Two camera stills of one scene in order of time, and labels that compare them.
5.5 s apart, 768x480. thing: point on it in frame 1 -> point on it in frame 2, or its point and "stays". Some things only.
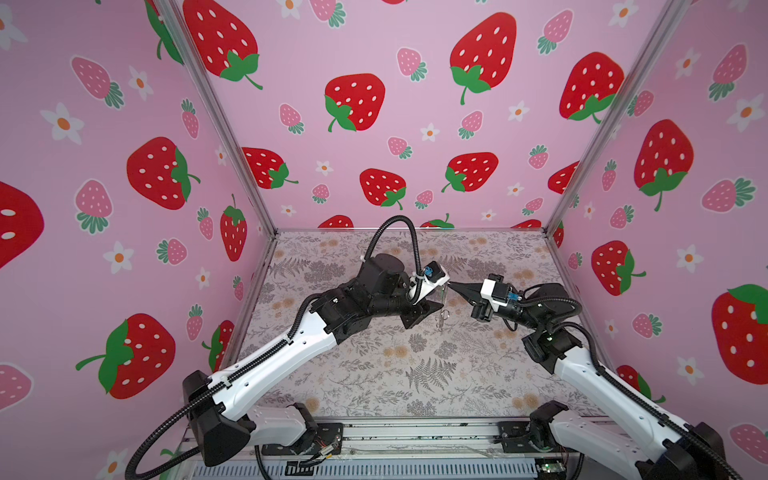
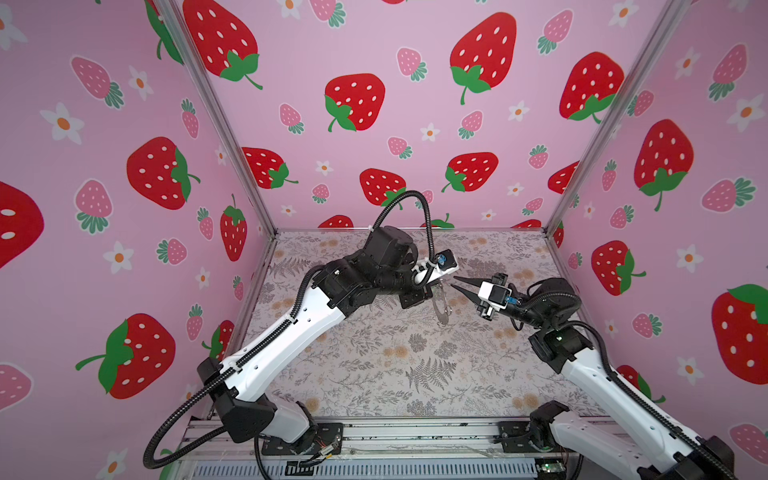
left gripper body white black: [412, 314] -> [412, 298]
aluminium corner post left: [176, 13] stays
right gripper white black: [480, 297] stays
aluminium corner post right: [668, 26] stays
